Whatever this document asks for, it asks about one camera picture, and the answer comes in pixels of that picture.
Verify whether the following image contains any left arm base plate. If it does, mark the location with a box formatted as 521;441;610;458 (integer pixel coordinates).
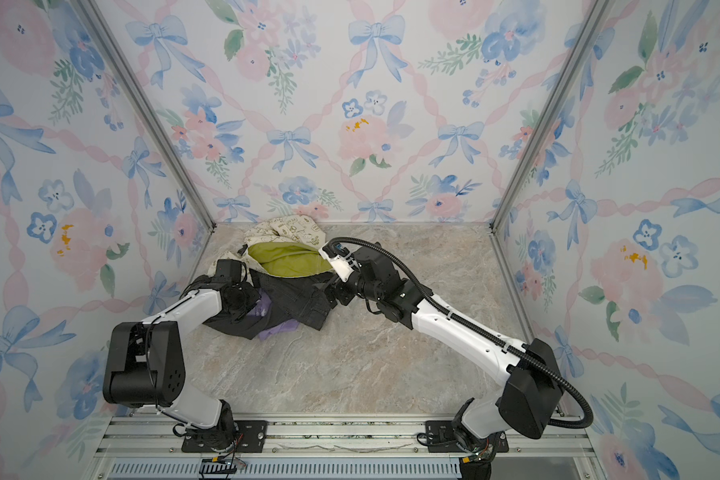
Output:
180;420;269;454

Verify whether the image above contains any black corrugated cable conduit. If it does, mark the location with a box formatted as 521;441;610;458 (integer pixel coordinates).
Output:
323;236;595;430

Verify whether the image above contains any purple cloth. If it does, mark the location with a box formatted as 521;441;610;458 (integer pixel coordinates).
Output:
245;290;300;341

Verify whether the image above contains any dark grey cloth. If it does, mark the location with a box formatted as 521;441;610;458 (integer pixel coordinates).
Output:
204;272;333;340

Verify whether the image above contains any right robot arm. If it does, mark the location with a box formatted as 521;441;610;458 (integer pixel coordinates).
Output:
319;241;564;452

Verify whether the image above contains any aluminium corner post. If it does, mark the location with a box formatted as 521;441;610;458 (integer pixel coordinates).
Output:
490;0;612;236
71;0;216;232

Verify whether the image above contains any right aluminium corner post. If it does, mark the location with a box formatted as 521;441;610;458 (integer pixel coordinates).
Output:
490;0;612;236

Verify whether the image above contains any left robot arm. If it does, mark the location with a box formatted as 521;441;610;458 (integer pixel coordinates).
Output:
102;259;259;453

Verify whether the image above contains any green cloth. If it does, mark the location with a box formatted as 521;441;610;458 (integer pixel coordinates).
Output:
247;242;332;278

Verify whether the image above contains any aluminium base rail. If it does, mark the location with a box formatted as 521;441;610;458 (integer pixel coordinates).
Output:
83;413;605;479

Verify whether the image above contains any left aluminium corner post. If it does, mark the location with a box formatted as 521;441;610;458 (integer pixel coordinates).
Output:
71;0;216;232

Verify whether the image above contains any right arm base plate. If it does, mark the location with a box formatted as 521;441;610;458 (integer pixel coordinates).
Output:
416;420;509;455

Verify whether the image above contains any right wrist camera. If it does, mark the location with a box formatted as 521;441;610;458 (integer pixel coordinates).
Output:
328;255;356;283

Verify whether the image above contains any cream printed cloth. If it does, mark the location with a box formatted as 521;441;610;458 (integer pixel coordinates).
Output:
207;215;327;276

